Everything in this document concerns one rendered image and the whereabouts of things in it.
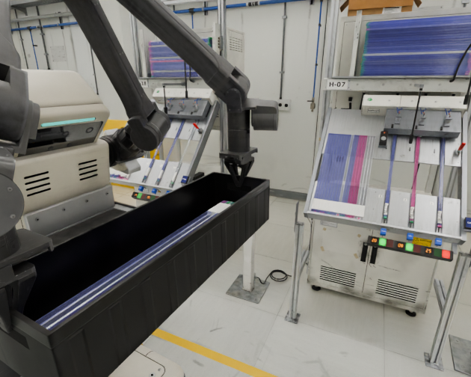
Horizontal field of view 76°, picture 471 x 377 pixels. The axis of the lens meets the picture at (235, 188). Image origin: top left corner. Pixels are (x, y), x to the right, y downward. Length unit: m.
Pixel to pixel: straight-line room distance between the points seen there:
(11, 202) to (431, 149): 1.76
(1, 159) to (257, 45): 3.47
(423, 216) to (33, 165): 1.51
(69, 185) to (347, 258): 1.65
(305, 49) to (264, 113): 2.79
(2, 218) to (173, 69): 2.10
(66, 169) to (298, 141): 3.00
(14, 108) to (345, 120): 1.74
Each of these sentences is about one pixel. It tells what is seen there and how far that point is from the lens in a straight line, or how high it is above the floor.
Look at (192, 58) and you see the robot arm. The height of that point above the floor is 1.41.
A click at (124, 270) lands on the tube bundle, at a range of 0.57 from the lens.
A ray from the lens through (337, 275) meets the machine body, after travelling 2.12.
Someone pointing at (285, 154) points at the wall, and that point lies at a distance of 3.63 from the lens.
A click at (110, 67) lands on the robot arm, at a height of 1.39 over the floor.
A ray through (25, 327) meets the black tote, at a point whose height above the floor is 1.12.
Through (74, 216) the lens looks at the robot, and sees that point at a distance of 0.82.
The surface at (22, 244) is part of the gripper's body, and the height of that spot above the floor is 1.19.
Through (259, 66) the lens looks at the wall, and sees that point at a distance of 3.64.
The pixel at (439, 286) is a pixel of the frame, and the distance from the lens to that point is 2.03.
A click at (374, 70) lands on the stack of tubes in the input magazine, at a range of 1.90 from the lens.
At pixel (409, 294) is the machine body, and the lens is 2.15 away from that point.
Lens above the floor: 1.36
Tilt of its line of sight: 20 degrees down
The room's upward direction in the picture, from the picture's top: straight up
